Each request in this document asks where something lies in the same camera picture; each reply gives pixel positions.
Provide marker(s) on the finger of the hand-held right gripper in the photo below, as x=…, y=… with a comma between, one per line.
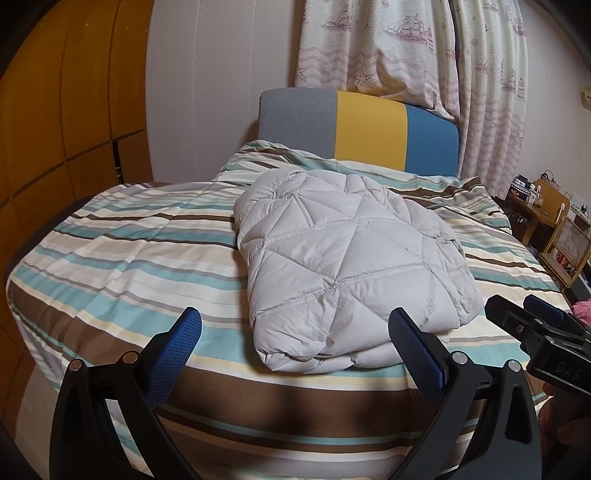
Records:
x=503, y=311
x=545, y=307

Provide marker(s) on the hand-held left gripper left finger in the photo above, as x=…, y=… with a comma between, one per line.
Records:
x=180, y=350

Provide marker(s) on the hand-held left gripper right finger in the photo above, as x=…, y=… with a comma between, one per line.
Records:
x=418, y=350

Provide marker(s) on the light grey quilted down jacket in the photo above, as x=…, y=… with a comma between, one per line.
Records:
x=346, y=258

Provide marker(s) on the pink cloth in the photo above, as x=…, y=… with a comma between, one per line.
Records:
x=582, y=308

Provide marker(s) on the rattan chair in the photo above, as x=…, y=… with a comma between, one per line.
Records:
x=570, y=249

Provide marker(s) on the wooden desk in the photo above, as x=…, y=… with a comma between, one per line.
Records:
x=531, y=214

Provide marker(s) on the striped duvet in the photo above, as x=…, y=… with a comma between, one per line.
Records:
x=115, y=258

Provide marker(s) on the patterned bowl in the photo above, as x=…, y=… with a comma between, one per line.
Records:
x=520, y=187

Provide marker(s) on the dark bed base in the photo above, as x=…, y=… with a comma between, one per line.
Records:
x=41, y=226

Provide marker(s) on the grey yellow blue headboard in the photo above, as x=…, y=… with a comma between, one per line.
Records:
x=369, y=129

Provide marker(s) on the orange wooden wardrobe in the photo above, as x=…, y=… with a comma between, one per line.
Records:
x=60, y=115

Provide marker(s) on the ship print curtain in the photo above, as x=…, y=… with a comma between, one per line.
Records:
x=392, y=46

